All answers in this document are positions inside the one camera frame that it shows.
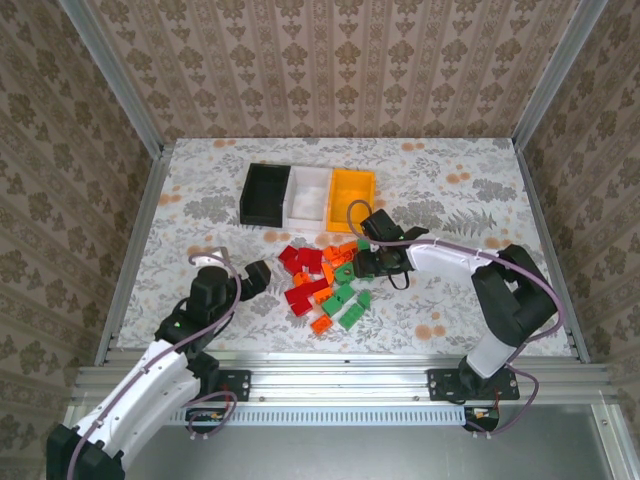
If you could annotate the orange lego brick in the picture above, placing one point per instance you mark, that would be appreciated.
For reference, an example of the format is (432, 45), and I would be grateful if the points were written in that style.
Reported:
(327, 273)
(300, 279)
(321, 295)
(346, 251)
(321, 325)
(331, 254)

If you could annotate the long green lego brick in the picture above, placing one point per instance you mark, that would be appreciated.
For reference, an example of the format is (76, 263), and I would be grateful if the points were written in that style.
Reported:
(351, 316)

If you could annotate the long red lego brick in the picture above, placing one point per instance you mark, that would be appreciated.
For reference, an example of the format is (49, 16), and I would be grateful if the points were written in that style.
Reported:
(310, 288)

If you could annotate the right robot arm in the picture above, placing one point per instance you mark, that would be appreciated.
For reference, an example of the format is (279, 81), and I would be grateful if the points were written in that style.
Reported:
(515, 300)

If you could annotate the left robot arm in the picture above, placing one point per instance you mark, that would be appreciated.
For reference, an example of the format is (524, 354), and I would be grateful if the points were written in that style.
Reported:
(150, 390)

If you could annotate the yellow plastic bin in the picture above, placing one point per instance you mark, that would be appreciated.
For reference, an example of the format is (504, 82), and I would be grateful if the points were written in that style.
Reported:
(350, 192)

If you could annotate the white plastic bin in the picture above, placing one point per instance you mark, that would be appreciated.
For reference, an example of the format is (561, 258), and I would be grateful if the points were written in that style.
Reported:
(310, 200)

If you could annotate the floral patterned table cover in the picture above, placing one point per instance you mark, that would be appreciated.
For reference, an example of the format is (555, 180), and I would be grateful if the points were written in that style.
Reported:
(450, 310)

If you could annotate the black plastic bin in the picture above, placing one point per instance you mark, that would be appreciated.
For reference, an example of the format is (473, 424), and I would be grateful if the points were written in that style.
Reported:
(265, 195)

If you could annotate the grey metal base panel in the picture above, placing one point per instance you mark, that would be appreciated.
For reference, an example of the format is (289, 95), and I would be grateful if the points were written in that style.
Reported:
(350, 455)

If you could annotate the aluminium table side rail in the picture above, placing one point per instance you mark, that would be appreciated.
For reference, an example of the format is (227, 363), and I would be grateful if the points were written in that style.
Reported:
(132, 250)
(552, 250)

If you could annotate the aluminium horizontal frame rail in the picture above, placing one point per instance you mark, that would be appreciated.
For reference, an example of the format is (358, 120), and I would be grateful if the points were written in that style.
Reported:
(340, 385)

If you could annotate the aluminium vertical frame post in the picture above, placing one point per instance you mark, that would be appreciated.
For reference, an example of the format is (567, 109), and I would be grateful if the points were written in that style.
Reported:
(112, 75)
(560, 70)

